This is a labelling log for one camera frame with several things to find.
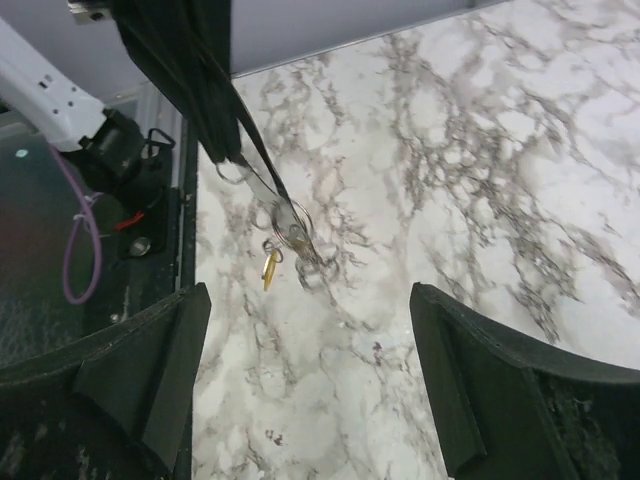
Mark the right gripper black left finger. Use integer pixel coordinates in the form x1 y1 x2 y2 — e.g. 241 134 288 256
1 283 211 479

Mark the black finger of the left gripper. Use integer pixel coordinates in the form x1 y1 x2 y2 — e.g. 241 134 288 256
110 0 228 163
192 0 241 160

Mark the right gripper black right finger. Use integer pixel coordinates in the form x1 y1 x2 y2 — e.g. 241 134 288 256
410 283 639 479

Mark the yellow key tag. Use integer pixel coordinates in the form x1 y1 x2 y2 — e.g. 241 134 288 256
261 249 282 291

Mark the large metal key ring band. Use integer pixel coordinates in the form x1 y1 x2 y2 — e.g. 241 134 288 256
199 44 341 291

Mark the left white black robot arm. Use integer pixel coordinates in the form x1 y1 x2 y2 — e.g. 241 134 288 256
1 1 244 194

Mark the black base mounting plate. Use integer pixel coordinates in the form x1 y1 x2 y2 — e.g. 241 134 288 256
89 124 201 480

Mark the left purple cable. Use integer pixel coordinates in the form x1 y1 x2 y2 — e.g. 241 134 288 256
47 144 105 306

